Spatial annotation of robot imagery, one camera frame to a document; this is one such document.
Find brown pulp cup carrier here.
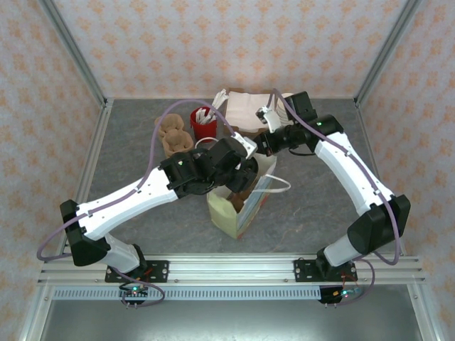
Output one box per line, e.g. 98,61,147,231
227,190,255,214

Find white green paper bag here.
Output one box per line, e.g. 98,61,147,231
193,136,292,239

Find stack of paper cups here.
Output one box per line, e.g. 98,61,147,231
277,92,296,127

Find white napkin stack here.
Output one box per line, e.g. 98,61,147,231
225,91,277,132

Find red plastic cup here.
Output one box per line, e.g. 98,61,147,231
190,107,218,141

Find stack of brown cup carriers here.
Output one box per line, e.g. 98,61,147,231
154,113,196,159

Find white sugar packets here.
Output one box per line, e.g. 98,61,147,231
194,106,214,125

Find stack of beige napkins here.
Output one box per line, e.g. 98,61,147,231
223,87,277,136

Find white wrapped stirrers bundle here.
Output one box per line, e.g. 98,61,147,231
212,89,230,114

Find grey metal panel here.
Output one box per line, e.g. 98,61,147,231
38,298,427,341

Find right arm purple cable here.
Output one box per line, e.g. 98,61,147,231
272,88,401,306

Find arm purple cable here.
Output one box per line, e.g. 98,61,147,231
37,99,250,308
272,88,401,306

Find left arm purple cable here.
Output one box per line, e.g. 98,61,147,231
37,99,250,308

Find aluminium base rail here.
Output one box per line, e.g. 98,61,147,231
37,254,427,285

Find slotted grey cable duct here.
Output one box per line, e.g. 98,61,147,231
51,286,337,301

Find right black mount plate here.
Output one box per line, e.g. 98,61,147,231
294,258,358,284

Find black mount plate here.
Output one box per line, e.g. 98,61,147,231
105,260,170,284
294,258,358,284

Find left black mount plate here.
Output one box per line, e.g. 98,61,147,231
105,260,170,284

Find aluminium frame post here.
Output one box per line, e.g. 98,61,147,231
37,0,107,107
354,0,424,107

